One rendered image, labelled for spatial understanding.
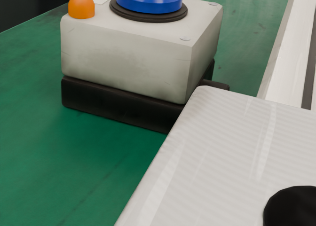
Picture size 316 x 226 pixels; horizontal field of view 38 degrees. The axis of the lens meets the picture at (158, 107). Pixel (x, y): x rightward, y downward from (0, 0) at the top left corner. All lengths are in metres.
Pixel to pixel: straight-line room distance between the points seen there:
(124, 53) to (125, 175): 0.07
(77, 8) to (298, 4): 0.12
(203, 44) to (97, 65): 0.06
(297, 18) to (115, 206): 0.12
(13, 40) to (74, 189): 0.19
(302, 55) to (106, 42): 0.12
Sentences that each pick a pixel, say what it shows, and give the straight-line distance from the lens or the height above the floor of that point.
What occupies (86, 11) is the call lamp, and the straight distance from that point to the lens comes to 0.26.
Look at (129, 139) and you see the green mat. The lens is 0.26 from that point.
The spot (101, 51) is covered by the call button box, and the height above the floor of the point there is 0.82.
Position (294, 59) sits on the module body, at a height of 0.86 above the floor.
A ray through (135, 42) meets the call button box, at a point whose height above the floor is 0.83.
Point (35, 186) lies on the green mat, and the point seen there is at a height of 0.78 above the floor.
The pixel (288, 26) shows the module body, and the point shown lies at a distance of 0.21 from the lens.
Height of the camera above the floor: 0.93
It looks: 31 degrees down
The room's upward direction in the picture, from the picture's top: 6 degrees clockwise
